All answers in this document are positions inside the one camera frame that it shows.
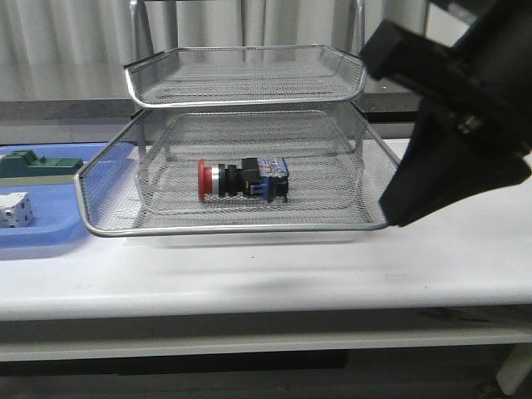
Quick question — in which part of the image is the silver wire rack frame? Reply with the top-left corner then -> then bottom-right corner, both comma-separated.
128,0 -> 375,167

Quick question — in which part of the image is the blue plastic tray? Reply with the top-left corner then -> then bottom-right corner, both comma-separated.
1,143 -> 104,251

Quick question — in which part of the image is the green terminal block component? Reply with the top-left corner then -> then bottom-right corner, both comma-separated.
1,150 -> 83,178

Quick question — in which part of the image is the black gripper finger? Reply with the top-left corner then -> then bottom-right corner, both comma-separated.
379,98 -> 531,227

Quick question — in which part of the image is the white table leg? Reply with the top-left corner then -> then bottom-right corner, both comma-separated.
495,343 -> 532,396

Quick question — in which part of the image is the grey stone counter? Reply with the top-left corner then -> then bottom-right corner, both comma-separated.
1,91 -> 420,124

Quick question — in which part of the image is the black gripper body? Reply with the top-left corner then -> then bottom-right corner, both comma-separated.
360,1 -> 531,155

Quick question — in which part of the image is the red emergency stop button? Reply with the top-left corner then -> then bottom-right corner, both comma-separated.
197,158 -> 289,203

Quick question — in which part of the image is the white grey electrical block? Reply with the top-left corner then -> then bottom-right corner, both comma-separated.
1,192 -> 34,229

